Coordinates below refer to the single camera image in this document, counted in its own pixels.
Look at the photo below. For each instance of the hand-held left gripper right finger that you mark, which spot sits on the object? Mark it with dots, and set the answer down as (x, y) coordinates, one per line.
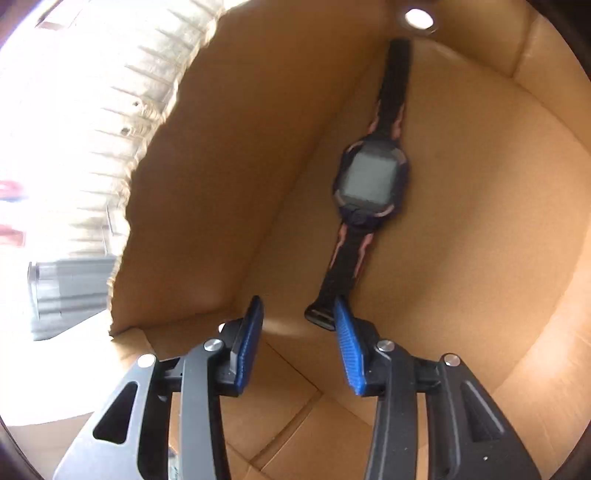
(351, 355)

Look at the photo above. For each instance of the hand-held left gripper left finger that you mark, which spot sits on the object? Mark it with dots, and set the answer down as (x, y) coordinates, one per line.
(251, 341)

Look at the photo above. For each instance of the large cardboard box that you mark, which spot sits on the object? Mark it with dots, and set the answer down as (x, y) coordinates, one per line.
(461, 277)

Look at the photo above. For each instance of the black and pink wristwatch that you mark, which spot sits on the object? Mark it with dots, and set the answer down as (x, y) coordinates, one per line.
(371, 175)

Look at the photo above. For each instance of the dark grey ribbed cabinet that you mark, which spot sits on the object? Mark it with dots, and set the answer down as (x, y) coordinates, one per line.
(69, 295)

